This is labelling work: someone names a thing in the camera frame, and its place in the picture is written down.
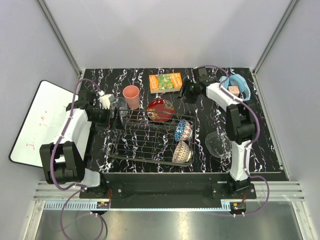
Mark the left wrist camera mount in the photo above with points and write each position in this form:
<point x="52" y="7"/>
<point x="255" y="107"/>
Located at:
<point x="105" y="99"/>

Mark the clear glass bowl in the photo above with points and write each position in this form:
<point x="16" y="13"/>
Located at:
<point x="218" y="144"/>

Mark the light blue headphones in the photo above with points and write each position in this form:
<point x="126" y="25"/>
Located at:
<point x="238" y="81"/>

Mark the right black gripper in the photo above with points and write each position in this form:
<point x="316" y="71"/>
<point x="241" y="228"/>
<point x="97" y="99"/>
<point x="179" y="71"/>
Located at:
<point x="189" y="99"/>

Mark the pink plastic cup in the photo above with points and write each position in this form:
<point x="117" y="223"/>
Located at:
<point x="131" y="94"/>

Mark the black wire dish rack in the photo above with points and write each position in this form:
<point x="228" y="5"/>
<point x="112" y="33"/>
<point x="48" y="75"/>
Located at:
<point x="144" y="140"/>

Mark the brown patterned ceramic bowl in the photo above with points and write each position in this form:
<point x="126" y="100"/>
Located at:
<point x="182" y="153"/>

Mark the clear drinking glass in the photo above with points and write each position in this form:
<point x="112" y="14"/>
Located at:
<point x="120" y="104"/>

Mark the white board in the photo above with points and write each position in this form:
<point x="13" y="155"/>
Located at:
<point x="43" y="121"/>

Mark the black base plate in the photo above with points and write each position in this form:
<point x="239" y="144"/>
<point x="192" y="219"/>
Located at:
<point x="168" y="190"/>

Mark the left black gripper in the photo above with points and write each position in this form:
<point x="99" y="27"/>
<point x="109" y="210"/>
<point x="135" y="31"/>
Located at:
<point x="107" y="119"/>

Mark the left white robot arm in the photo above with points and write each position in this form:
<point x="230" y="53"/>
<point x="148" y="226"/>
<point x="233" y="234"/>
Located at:
<point x="62" y="162"/>

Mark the red floral plate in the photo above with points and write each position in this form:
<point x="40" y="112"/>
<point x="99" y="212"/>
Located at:
<point x="160" y="110"/>

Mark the blue patterned ceramic bowl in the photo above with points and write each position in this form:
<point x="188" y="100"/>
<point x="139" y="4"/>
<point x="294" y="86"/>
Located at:
<point x="183" y="131"/>

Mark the pink dice cube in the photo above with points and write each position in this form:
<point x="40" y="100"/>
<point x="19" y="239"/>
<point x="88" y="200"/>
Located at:
<point x="234" y="90"/>

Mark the orange green book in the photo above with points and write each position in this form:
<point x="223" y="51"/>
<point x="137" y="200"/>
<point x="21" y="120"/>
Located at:
<point x="165" y="83"/>

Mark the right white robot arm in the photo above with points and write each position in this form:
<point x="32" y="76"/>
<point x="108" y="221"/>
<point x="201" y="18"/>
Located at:
<point x="242" y="125"/>

